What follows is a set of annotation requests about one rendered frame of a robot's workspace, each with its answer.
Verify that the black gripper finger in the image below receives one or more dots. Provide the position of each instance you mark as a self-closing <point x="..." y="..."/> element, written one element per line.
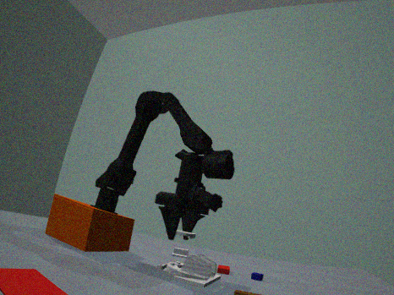
<point x="189" y="220"/>
<point x="171" y="218"/>

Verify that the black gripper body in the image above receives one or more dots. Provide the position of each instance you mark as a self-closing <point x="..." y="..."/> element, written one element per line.
<point x="179" y="200"/>

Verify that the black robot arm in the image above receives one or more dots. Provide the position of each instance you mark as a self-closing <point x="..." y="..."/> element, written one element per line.
<point x="120" y="173"/>

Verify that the white plate with two round holes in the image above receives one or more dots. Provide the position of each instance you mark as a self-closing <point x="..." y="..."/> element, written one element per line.
<point x="183" y="233"/>

